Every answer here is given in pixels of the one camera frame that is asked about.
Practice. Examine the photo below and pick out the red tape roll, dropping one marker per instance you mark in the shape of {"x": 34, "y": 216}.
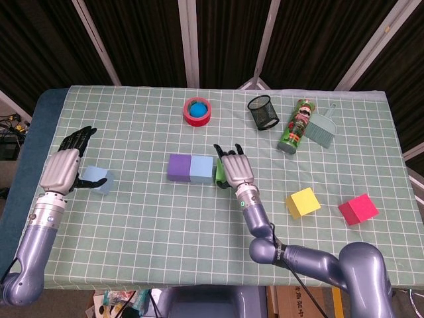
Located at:
{"x": 195, "y": 122}

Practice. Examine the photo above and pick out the white frame post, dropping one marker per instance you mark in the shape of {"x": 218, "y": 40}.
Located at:
{"x": 415, "y": 150}
{"x": 189, "y": 43}
{"x": 266, "y": 43}
{"x": 374, "y": 43}
{"x": 96, "y": 43}
{"x": 13, "y": 104}

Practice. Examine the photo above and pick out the green chips can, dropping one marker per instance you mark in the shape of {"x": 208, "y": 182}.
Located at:
{"x": 296, "y": 129}

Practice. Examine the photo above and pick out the brown cardboard box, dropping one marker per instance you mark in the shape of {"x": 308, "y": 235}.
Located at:
{"x": 291, "y": 306}

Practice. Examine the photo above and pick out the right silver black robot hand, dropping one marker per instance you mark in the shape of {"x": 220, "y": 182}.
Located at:
{"x": 236, "y": 169}

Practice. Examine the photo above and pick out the light blue cube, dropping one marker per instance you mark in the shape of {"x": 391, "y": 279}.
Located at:
{"x": 201, "y": 169}
{"x": 96, "y": 174}

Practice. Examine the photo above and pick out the green checkered tablecloth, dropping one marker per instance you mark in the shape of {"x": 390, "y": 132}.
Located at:
{"x": 165, "y": 238}

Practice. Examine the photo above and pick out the dark pleated curtain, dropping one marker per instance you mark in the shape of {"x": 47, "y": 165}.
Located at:
{"x": 149, "y": 39}

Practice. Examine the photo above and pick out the pale blue hand brush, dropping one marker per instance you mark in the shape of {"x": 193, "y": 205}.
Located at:
{"x": 321, "y": 130}

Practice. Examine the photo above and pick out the purple cube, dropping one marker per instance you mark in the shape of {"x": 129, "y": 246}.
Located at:
{"x": 179, "y": 167}

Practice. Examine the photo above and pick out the colourful printed bag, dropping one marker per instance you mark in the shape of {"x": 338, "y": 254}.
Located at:
{"x": 112, "y": 301}

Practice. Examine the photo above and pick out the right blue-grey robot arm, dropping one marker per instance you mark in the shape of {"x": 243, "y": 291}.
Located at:
{"x": 314, "y": 261}

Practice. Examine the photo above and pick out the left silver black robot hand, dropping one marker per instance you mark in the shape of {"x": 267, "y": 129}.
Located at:
{"x": 61, "y": 169}

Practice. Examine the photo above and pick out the pink red cube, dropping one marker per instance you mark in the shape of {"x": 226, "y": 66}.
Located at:
{"x": 359, "y": 208}

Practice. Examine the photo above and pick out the black mesh pen cup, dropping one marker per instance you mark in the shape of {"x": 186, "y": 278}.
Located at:
{"x": 265, "y": 116}

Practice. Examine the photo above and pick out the yellow cube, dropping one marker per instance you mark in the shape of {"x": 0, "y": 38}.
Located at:
{"x": 303, "y": 202}

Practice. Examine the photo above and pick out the blue ball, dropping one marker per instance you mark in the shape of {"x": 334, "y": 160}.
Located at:
{"x": 197, "y": 110}

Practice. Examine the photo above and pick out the green cube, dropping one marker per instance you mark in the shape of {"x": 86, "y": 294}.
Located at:
{"x": 219, "y": 172}

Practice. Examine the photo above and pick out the black electronics box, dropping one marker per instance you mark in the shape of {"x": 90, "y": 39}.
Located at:
{"x": 8, "y": 149}

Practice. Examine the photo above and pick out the blue-grey robot torso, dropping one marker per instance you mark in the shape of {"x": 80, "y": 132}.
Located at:
{"x": 212, "y": 303}

